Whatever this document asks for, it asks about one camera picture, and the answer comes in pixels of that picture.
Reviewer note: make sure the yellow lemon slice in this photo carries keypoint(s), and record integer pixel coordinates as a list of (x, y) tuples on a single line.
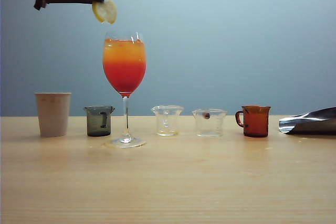
[(107, 11)]

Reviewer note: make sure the beige paper cup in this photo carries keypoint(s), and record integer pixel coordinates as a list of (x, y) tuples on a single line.
[(52, 116)]

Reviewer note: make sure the smoky grey measuring cup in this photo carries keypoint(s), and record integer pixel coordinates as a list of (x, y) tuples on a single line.
[(94, 124)]

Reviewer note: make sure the clear measuring cup yellow residue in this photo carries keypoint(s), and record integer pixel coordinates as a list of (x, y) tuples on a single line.
[(168, 121)]

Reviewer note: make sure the clear measuring cup red sticker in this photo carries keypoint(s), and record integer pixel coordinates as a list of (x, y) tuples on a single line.
[(210, 124)]

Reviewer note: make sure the amber glass measuring cup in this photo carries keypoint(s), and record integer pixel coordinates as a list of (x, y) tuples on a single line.
[(256, 124)]

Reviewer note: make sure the wine glass with orange-red drink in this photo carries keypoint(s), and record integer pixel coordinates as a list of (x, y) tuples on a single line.
[(124, 72)]

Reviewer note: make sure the silver foil pouch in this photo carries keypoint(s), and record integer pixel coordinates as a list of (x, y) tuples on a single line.
[(309, 124)]

